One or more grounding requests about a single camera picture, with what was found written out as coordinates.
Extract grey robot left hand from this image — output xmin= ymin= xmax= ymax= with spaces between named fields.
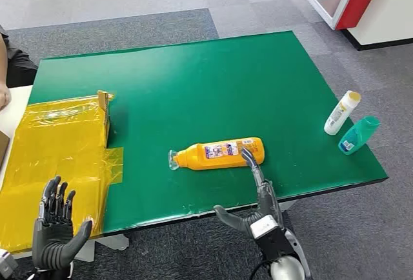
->
xmin=32 ymin=176 xmax=94 ymax=271

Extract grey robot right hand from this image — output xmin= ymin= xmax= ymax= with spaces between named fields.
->
xmin=214 ymin=147 xmax=297 ymax=265

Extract orange bottle with clear cap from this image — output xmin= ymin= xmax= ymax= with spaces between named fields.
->
xmin=168 ymin=137 xmax=266 ymax=172

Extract teal green bottle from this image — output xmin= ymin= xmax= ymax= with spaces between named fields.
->
xmin=338 ymin=115 xmax=381 ymax=156

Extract white bottle with yellow cap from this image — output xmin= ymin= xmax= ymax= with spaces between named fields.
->
xmin=324 ymin=90 xmax=362 ymax=136

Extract white table foot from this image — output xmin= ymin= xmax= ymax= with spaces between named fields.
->
xmin=73 ymin=233 xmax=130 ymax=263

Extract box wrapped in yellow film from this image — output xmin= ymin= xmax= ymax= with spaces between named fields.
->
xmin=0 ymin=90 xmax=124 ymax=254

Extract brown cardboard piece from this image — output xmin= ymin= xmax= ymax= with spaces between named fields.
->
xmin=0 ymin=130 xmax=11 ymax=170

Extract white side table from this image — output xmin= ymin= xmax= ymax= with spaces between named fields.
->
xmin=0 ymin=85 xmax=33 ymax=187

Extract person's hand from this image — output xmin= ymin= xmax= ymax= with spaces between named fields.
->
xmin=0 ymin=83 xmax=12 ymax=111

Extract green table mat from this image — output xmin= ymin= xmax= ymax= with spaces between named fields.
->
xmin=28 ymin=30 xmax=389 ymax=235

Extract person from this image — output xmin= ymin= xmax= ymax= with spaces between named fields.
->
xmin=0 ymin=25 xmax=39 ymax=89

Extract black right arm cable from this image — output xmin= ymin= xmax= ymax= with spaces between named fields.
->
xmin=249 ymin=260 xmax=273 ymax=280

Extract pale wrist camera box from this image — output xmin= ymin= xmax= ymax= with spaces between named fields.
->
xmin=0 ymin=248 xmax=19 ymax=280

